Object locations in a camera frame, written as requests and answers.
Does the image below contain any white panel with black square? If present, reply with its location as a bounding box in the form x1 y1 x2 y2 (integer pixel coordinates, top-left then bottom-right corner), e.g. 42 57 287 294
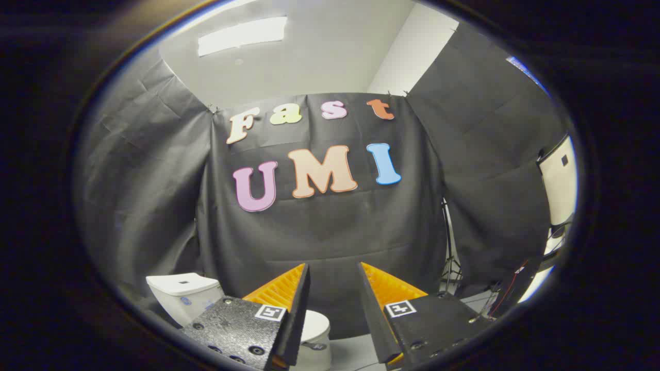
536 135 577 226

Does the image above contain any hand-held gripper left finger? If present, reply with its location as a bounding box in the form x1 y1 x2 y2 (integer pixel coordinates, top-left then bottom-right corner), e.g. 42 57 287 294
180 263 312 371

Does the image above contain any red cable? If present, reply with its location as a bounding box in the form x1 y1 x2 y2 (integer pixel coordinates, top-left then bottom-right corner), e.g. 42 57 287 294
494 260 530 316

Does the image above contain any ceiling light panel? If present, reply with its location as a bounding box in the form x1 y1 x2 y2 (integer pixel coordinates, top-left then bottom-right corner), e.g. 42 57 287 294
197 16 288 57

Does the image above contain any black tripod stand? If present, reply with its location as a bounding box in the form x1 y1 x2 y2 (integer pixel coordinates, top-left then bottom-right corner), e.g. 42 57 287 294
440 198 463 295

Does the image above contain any white toilet lid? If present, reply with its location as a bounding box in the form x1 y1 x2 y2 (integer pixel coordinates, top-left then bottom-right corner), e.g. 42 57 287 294
301 310 331 345

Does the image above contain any white toilet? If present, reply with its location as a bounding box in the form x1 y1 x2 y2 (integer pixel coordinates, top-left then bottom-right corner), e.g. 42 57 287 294
146 273 331 371

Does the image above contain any black backdrop cloth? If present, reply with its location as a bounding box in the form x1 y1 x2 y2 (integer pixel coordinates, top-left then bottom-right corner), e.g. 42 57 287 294
77 21 568 341

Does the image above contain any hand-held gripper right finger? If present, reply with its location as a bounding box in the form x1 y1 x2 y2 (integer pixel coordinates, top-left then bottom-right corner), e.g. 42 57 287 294
357 262 494 370

